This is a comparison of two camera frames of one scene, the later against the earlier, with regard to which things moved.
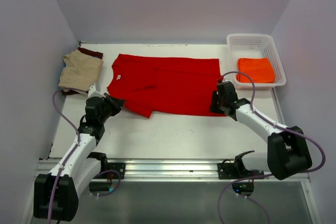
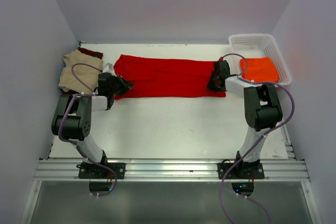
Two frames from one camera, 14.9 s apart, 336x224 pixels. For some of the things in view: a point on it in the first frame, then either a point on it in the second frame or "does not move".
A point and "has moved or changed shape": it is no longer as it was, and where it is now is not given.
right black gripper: [213, 108] -> [209, 85]
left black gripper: [116, 104] -> [126, 85]
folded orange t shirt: [260, 69] does not move
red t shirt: [165, 86] has moved or changed shape
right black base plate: [236, 170] does not move
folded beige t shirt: [80, 71] does not move
